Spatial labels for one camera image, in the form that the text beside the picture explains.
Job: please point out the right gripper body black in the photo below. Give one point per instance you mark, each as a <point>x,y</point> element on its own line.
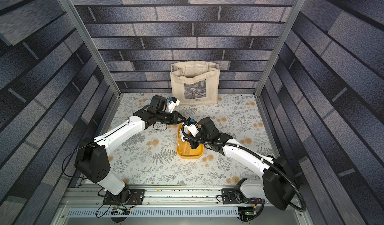
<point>193,138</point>

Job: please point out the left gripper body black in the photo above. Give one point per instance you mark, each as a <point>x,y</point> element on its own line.
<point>167,117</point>

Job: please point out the yellow plastic tray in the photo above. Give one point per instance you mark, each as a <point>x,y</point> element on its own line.
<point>184,149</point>

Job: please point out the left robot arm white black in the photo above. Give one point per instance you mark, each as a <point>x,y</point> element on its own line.
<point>92,158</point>

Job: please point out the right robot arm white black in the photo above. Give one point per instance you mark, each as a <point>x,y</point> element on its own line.
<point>278,185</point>

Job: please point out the beige canvas tote bag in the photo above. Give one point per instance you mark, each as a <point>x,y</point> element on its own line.
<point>195,82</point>

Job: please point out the right controller board green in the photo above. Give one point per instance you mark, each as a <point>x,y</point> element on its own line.
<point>246,214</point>

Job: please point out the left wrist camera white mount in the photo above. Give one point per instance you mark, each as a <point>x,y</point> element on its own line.
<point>172,103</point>

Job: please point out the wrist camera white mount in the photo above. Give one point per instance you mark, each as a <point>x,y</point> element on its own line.
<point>172,103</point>
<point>193,128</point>

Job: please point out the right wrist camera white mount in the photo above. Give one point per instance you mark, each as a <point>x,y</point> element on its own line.
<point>193,128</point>

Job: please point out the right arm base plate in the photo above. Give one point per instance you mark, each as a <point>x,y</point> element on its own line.
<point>233,197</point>

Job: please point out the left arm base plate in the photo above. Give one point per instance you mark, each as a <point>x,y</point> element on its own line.
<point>110,199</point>

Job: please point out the left controller board with wires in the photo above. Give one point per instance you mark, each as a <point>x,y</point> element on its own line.
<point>120,213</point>

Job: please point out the aluminium mounting rail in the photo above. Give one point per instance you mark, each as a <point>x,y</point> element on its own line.
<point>169,205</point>

